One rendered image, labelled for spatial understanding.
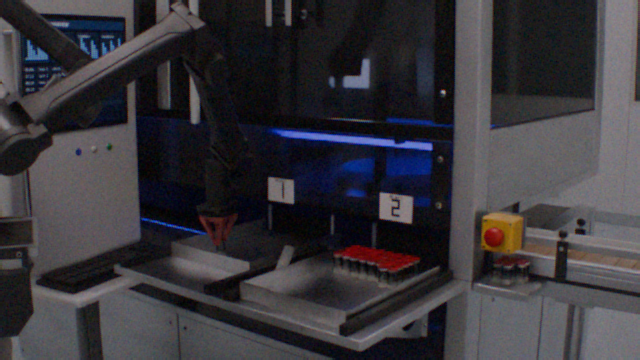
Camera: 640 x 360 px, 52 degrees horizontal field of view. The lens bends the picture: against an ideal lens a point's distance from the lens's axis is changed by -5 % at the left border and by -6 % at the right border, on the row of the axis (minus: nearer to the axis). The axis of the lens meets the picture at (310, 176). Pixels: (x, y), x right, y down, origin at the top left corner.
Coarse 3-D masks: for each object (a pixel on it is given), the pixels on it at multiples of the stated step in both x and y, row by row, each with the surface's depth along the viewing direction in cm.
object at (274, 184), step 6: (270, 180) 177; (276, 180) 176; (282, 180) 175; (288, 180) 173; (270, 186) 177; (276, 186) 176; (288, 186) 174; (270, 192) 178; (276, 192) 176; (288, 192) 174; (270, 198) 178; (276, 198) 177; (288, 198) 174
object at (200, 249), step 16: (240, 224) 184; (256, 224) 188; (192, 240) 170; (208, 240) 175; (240, 240) 180; (256, 240) 180; (272, 240) 180; (288, 240) 180; (304, 240) 180; (320, 240) 169; (336, 240) 175; (176, 256) 165; (192, 256) 161; (208, 256) 157; (224, 256) 154; (240, 256) 165; (256, 256) 165; (272, 256) 155; (240, 272) 151
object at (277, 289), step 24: (312, 264) 153; (240, 288) 136; (264, 288) 132; (288, 288) 142; (312, 288) 142; (336, 288) 142; (360, 288) 142; (384, 288) 142; (408, 288) 137; (288, 312) 129; (312, 312) 125; (336, 312) 121; (360, 312) 124
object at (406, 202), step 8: (384, 200) 156; (400, 200) 154; (408, 200) 152; (384, 208) 157; (400, 208) 154; (408, 208) 153; (384, 216) 157; (392, 216) 156; (400, 216) 154; (408, 216) 153
